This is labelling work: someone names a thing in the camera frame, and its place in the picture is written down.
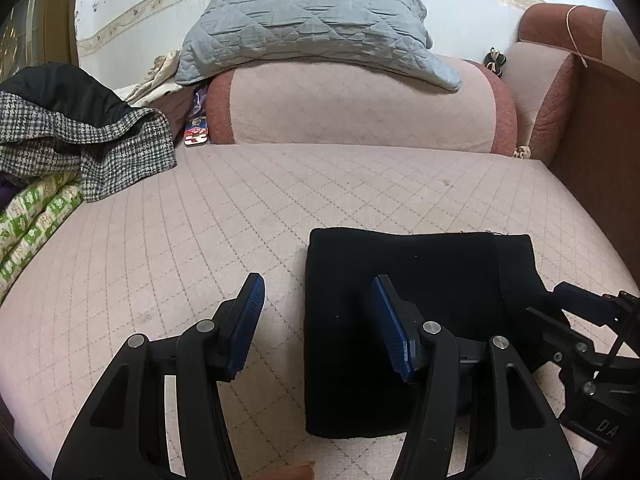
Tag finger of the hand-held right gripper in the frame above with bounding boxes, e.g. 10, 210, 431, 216
550, 282, 640, 321
520, 306, 601, 401

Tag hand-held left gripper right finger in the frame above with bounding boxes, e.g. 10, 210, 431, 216
371, 275, 581, 480

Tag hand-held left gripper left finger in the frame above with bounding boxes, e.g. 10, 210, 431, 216
51, 272, 266, 480

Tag black pants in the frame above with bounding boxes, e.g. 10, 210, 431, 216
303, 227, 571, 441

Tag person's left hand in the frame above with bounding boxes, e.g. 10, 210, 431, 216
260, 461, 317, 480

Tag pink quilted sofa seat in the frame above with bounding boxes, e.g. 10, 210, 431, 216
0, 142, 640, 480

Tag colourful packet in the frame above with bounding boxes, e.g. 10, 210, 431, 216
183, 115, 210, 147

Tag pink brown side cushion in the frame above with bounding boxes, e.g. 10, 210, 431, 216
505, 42, 581, 166

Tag houndstooth coat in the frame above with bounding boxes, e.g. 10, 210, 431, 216
0, 91, 178, 203

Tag mauve cloth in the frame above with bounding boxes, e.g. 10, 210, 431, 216
157, 94, 198, 143

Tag pink brown back cushion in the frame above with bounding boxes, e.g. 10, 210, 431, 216
206, 57, 518, 157

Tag green printed blanket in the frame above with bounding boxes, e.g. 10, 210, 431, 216
0, 172, 86, 306

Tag small black white trinket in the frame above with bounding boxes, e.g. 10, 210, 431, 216
484, 47, 507, 79

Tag cream cloth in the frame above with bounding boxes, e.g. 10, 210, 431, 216
122, 50, 183, 106

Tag black jacket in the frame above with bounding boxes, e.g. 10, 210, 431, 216
0, 62, 133, 128

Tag grey quilted pillow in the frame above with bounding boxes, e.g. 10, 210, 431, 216
175, 0, 463, 92

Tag beige cord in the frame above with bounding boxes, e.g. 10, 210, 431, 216
565, 5, 589, 68

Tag wooden door frame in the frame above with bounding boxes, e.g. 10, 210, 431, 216
27, 0, 81, 68

